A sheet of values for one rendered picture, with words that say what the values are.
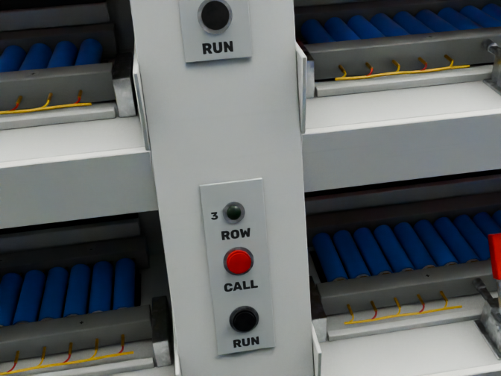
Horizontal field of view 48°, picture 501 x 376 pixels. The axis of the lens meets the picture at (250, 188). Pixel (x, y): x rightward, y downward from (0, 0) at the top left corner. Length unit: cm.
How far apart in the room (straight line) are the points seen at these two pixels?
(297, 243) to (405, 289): 15
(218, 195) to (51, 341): 20
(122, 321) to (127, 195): 14
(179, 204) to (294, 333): 12
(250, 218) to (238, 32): 12
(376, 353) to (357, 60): 23
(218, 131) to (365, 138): 10
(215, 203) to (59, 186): 10
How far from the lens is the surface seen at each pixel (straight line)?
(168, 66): 34
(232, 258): 36
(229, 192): 35
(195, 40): 34
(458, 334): 50
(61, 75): 41
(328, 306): 48
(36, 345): 49
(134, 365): 46
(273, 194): 36
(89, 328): 47
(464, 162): 41
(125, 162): 35
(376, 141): 37
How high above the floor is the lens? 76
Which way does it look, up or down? 17 degrees down
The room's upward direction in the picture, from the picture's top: 5 degrees counter-clockwise
